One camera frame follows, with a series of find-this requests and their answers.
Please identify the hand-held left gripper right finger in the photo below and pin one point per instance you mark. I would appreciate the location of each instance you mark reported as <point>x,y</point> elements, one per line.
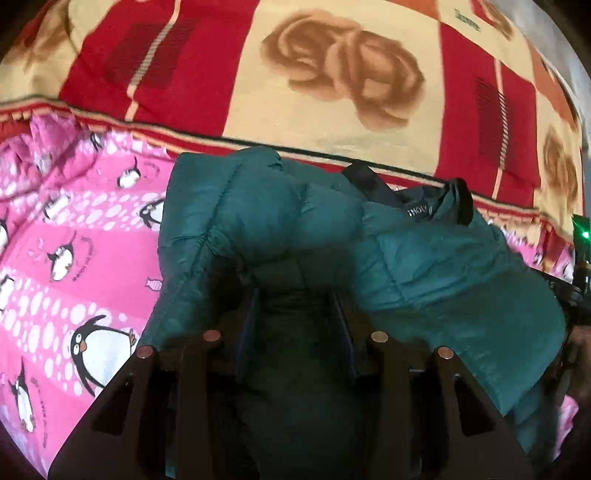
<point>406,383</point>

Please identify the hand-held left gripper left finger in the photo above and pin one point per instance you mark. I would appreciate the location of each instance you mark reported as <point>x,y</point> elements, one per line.
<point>203,378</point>

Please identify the green puffer jacket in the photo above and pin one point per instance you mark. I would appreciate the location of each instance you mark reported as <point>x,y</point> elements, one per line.
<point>415,258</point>

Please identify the person's right hand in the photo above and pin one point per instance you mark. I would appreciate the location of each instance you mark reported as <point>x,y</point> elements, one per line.
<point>579,364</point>

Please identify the pink penguin bed sheet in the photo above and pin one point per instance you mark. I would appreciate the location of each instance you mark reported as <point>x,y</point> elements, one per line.
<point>74,258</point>

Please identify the red checked rose blanket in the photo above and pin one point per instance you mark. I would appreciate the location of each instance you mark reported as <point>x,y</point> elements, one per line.
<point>231,64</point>

